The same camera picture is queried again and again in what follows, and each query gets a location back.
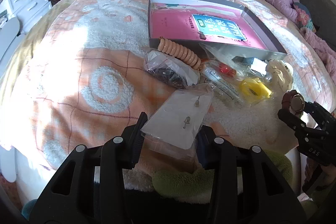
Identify peach spiral hair tie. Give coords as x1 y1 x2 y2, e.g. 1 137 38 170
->
158 36 203 72

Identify bag of dark beads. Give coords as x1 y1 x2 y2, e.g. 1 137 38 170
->
144 50 200 89

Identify pink knitted blanket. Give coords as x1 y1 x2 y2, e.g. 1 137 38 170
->
300 27 336 83

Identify green fleece sleeve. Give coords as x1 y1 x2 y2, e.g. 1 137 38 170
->
152 150 293 203

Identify earring card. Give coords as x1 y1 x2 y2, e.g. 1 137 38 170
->
141 84 214 161

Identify brown strap wrist watch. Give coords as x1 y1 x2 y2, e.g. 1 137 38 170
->
281 90 305 118

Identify grey headboard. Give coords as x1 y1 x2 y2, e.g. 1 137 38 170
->
299 0 336 51

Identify yellow ring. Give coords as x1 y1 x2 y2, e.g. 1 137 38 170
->
238 77 273 104

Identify white drawer cabinet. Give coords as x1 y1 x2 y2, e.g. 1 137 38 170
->
1 0 52 34

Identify clear bag with printed label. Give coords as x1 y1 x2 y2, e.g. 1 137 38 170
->
201 66 245 105

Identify peach white fleece blanket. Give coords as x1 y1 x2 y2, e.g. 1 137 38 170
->
1 0 335 169

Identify grey cardboard box pink lining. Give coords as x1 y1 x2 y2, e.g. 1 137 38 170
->
148 0 287 60

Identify red beads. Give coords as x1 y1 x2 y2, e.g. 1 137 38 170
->
209 60 237 78

